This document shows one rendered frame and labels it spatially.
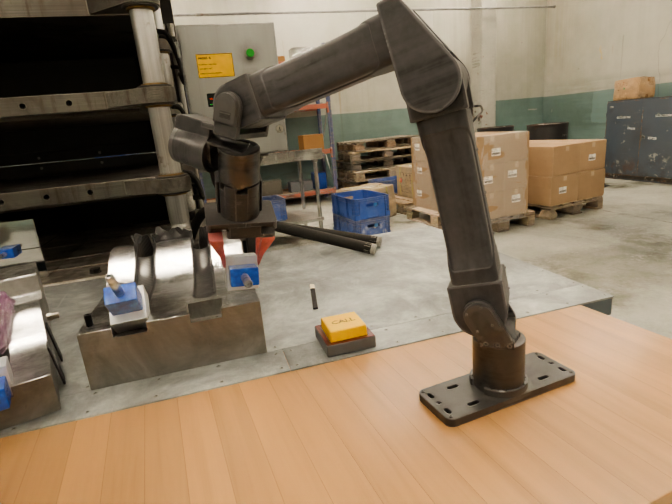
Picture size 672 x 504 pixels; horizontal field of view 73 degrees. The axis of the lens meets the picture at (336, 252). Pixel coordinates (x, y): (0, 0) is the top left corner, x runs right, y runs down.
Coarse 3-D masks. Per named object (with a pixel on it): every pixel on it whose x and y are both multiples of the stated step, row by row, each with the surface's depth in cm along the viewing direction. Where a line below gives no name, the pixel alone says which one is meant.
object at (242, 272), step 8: (232, 256) 72; (240, 256) 72; (248, 256) 72; (256, 256) 73; (232, 264) 72; (240, 264) 72; (248, 264) 72; (256, 264) 73; (232, 272) 68; (240, 272) 68; (248, 272) 68; (256, 272) 69; (232, 280) 68; (240, 280) 68; (248, 280) 63; (256, 280) 69; (232, 288) 72; (240, 288) 72; (248, 288) 73
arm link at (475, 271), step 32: (448, 128) 48; (448, 160) 50; (448, 192) 51; (480, 192) 50; (448, 224) 52; (480, 224) 51; (448, 256) 53; (480, 256) 51; (448, 288) 53; (480, 288) 52
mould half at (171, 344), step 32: (128, 256) 91; (160, 256) 91; (160, 288) 82; (192, 288) 80; (224, 288) 78; (96, 320) 68; (160, 320) 66; (224, 320) 69; (256, 320) 71; (96, 352) 65; (128, 352) 66; (160, 352) 67; (192, 352) 69; (224, 352) 70; (256, 352) 72; (96, 384) 66
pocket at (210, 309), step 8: (192, 304) 72; (200, 304) 72; (208, 304) 72; (216, 304) 73; (192, 312) 72; (200, 312) 72; (208, 312) 73; (216, 312) 73; (192, 320) 72; (200, 320) 68
